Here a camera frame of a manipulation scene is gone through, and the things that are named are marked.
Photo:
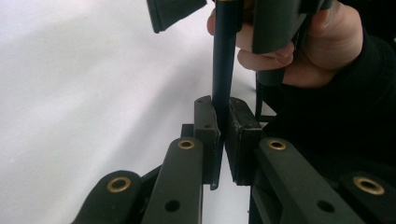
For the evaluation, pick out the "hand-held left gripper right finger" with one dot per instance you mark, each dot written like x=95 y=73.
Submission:
x=246 y=137

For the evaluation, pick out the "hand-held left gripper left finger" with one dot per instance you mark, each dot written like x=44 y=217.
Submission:
x=207 y=124

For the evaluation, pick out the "dark blue pen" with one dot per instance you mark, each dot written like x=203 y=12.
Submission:
x=222 y=62

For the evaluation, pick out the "white table cover board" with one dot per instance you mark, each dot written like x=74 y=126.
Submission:
x=62 y=93

